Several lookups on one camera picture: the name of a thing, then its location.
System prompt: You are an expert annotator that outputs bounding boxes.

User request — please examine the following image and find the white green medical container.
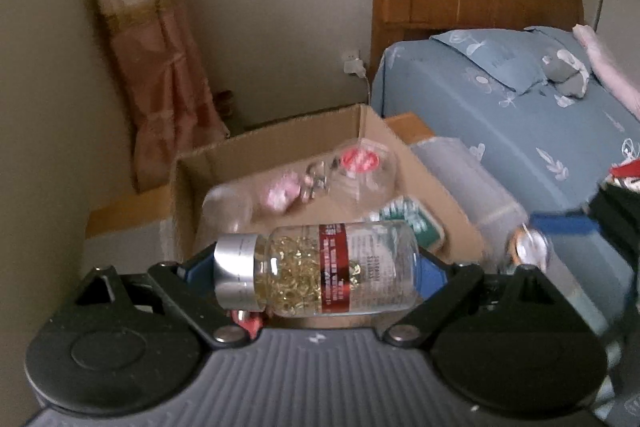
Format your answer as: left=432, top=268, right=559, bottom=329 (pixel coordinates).
left=366, top=195, right=446, bottom=254

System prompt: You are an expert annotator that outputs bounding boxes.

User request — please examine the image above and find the red wooden toy train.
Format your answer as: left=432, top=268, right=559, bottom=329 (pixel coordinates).
left=230, top=310, right=265, bottom=339

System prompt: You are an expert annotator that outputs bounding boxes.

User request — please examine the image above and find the tall clear plastic jar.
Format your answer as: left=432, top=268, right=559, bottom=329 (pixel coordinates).
left=193, top=185, right=254, bottom=254

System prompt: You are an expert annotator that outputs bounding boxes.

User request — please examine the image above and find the capsule bottle with silver cap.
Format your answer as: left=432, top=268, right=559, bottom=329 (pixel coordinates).
left=213, top=221, right=420, bottom=319

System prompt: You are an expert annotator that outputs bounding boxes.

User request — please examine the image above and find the pink pig keychain toy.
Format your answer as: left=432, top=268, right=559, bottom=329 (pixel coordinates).
left=260, top=159, right=337, bottom=215

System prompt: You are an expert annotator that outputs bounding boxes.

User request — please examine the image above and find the clear jar with red label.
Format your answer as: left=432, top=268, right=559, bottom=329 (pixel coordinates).
left=328, top=139, right=397, bottom=215

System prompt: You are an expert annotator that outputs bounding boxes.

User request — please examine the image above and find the blue floral bed sheet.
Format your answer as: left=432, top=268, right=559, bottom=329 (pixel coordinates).
left=370, top=26, right=640, bottom=427

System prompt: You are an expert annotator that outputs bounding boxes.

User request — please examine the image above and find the pink folded cloth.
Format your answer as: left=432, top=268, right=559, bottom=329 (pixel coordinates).
left=573, top=24, right=640, bottom=118

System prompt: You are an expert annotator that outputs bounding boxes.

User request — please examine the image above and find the grey plush toy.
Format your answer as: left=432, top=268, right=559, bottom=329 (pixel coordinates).
left=542, top=49, right=590, bottom=98

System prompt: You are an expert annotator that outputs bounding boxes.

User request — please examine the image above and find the open cardboard box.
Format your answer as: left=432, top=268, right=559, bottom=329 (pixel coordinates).
left=170, top=105, right=487, bottom=262

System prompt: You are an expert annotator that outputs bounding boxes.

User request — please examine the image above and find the blue floral pillow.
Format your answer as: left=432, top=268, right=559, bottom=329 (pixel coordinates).
left=433, top=26, right=592, bottom=94

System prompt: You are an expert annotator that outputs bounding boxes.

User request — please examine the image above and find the pink patterned curtain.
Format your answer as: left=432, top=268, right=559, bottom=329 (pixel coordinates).
left=98, top=0, right=229, bottom=192

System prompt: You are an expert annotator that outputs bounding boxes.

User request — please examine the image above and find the white wall charger plug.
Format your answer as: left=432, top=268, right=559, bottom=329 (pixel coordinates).
left=341, top=50, right=371, bottom=104

